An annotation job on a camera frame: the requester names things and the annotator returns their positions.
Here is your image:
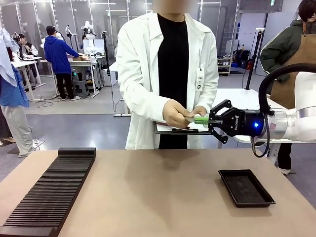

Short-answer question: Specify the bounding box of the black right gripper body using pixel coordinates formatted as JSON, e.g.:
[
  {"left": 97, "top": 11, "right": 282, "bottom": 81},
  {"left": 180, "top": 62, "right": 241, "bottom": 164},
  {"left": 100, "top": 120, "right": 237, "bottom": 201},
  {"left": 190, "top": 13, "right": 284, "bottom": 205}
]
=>
[{"left": 221, "top": 108, "right": 269, "bottom": 138}]

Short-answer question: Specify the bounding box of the black clipboard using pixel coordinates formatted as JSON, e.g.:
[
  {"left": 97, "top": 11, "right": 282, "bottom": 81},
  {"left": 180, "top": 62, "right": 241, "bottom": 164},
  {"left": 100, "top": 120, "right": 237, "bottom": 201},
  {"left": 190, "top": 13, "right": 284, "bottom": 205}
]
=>
[{"left": 153, "top": 120, "right": 213, "bottom": 135}]

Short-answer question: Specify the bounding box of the person's left forearm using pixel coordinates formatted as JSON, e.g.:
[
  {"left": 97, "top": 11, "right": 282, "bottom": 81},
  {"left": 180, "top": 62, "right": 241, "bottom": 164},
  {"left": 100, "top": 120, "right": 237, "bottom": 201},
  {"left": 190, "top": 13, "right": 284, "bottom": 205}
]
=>
[{"left": 201, "top": 88, "right": 219, "bottom": 116}]

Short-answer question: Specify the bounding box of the person's right forearm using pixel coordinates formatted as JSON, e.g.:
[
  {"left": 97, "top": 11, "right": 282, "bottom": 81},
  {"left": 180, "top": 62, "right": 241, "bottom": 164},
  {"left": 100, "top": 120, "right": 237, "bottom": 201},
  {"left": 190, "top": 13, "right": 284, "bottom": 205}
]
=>
[{"left": 118, "top": 81, "right": 174, "bottom": 117}]

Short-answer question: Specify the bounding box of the black slotted PCB rack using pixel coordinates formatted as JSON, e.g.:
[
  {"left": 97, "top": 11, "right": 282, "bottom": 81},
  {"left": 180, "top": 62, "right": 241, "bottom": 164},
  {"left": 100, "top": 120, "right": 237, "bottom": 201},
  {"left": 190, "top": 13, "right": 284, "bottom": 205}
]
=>
[{"left": 0, "top": 147, "right": 97, "bottom": 237}]

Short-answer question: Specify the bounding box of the person's left hand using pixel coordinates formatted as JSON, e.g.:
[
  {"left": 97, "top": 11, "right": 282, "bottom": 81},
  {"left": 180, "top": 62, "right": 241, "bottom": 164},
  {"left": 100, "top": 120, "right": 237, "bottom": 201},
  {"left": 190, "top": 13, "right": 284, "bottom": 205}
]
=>
[{"left": 189, "top": 106, "right": 207, "bottom": 117}]

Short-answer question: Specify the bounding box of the person's right hand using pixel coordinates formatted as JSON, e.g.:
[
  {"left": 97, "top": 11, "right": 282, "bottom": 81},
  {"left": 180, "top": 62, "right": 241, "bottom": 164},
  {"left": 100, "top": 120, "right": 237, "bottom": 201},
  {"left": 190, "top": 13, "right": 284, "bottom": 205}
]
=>
[{"left": 163, "top": 98, "right": 194, "bottom": 130}]

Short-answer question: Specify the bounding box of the white table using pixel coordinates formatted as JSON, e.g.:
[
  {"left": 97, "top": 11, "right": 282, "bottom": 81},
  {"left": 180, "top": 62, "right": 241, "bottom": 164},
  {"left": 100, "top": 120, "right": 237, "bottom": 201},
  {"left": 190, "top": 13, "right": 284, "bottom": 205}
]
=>
[{"left": 214, "top": 87, "right": 316, "bottom": 158}]

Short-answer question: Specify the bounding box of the white name badge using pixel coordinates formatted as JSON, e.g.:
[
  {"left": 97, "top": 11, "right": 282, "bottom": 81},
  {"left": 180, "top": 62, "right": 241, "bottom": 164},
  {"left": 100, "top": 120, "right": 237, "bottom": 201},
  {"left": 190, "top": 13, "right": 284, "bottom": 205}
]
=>
[{"left": 196, "top": 68, "right": 207, "bottom": 91}]

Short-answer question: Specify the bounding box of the small storage shelf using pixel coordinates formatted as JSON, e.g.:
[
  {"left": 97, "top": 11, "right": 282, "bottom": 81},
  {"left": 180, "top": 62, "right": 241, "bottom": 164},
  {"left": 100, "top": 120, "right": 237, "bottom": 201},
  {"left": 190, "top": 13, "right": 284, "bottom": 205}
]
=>
[{"left": 216, "top": 57, "right": 233, "bottom": 77}]

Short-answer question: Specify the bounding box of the black tripod stand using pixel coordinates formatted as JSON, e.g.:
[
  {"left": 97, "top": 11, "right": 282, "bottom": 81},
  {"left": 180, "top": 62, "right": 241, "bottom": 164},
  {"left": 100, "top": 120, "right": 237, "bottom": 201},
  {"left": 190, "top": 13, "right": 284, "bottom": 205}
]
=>
[{"left": 242, "top": 27, "right": 265, "bottom": 90}]

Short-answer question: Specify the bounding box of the black plastic tray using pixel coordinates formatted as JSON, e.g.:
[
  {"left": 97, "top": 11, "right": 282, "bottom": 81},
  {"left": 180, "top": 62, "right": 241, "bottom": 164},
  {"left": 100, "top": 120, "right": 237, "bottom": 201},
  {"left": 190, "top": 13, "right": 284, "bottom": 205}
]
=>
[{"left": 218, "top": 168, "right": 277, "bottom": 208}]

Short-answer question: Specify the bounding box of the person in brown apron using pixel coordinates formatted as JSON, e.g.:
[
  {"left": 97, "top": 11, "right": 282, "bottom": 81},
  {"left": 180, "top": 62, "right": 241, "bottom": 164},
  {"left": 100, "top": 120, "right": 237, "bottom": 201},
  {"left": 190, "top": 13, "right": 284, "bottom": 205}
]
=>
[{"left": 259, "top": 0, "right": 316, "bottom": 176}]

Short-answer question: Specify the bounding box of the person in white lab coat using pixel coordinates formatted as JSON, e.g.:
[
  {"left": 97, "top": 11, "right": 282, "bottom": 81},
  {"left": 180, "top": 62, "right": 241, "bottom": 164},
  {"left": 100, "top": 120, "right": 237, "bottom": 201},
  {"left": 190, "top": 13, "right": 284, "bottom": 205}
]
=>
[{"left": 116, "top": 0, "right": 220, "bottom": 151}]

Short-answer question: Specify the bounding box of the white desk with box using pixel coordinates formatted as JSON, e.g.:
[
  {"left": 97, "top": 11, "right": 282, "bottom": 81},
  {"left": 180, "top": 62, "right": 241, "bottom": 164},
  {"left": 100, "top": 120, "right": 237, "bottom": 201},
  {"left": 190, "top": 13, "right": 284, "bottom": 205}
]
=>
[{"left": 39, "top": 54, "right": 107, "bottom": 99}]

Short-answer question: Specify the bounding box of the black step stool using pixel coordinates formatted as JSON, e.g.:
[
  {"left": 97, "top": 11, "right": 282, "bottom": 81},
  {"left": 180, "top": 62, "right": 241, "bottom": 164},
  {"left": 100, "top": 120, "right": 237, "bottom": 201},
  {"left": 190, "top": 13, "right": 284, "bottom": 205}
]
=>
[{"left": 72, "top": 79, "right": 90, "bottom": 100}]

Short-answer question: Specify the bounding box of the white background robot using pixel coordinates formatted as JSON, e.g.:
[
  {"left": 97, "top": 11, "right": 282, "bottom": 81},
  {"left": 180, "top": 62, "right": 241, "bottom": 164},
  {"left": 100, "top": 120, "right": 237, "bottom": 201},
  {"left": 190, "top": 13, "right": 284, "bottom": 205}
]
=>
[{"left": 82, "top": 20, "right": 96, "bottom": 40}]

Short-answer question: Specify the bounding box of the person in blue hoodie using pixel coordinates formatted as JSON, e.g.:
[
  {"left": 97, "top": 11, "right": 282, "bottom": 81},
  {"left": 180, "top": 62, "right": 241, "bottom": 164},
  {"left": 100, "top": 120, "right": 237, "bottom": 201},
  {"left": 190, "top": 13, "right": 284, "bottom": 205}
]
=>
[{"left": 44, "top": 25, "right": 81, "bottom": 101}]

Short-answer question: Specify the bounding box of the small white desk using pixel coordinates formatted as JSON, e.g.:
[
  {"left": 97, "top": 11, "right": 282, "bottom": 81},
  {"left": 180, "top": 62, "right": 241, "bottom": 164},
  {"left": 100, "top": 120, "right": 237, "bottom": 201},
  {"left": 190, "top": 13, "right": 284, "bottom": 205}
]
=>
[{"left": 10, "top": 56, "right": 47, "bottom": 102}]

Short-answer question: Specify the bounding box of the person in black white jacket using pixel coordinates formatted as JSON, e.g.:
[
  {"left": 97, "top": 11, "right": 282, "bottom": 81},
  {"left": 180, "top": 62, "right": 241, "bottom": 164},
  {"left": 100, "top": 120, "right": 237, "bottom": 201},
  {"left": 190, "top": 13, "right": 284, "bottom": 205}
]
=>
[{"left": 17, "top": 34, "right": 40, "bottom": 86}]

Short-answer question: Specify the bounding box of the person in light blue shirt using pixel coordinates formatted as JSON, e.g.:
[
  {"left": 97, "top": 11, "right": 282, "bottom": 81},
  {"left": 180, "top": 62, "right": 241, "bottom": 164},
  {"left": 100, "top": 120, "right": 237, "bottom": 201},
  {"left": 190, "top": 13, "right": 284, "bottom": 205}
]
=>
[{"left": 0, "top": 26, "right": 40, "bottom": 158}]

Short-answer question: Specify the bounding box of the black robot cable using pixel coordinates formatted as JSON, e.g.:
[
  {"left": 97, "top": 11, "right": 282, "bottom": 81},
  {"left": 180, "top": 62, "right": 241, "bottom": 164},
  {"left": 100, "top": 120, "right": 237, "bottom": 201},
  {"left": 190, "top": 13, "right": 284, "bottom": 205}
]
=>
[{"left": 251, "top": 63, "right": 316, "bottom": 158}]

